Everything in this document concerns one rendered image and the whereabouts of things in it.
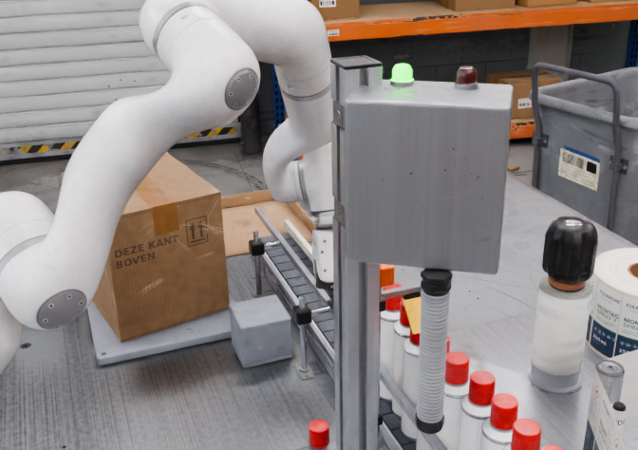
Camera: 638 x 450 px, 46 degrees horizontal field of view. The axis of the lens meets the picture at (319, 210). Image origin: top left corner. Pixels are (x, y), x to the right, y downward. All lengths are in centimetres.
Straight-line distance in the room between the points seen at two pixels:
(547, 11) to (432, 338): 435
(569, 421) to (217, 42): 80
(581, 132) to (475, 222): 261
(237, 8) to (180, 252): 60
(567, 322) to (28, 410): 94
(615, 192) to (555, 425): 214
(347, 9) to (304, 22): 358
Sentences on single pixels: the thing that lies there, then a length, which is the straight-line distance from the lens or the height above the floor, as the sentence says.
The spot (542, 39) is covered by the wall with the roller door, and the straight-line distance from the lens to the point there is 609.
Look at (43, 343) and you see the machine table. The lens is 167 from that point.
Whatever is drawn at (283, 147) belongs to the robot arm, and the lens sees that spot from 131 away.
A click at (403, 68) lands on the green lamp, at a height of 149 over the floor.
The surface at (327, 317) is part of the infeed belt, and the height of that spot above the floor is 88.
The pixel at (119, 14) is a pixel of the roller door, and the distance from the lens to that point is 514.
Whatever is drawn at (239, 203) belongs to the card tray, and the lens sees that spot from 218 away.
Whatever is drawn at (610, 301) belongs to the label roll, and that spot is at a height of 100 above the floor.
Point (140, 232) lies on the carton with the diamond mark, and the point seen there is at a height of 108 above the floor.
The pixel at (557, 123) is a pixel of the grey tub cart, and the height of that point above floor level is 69.
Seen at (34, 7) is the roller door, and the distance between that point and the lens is 515.
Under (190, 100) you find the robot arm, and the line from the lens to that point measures 99.
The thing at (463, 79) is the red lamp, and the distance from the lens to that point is 84.
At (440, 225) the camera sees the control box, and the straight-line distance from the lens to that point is 83.
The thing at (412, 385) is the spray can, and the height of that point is 98.
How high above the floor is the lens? 168
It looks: 24 degrees down
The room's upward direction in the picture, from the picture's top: 1 degrees counter-clockwise
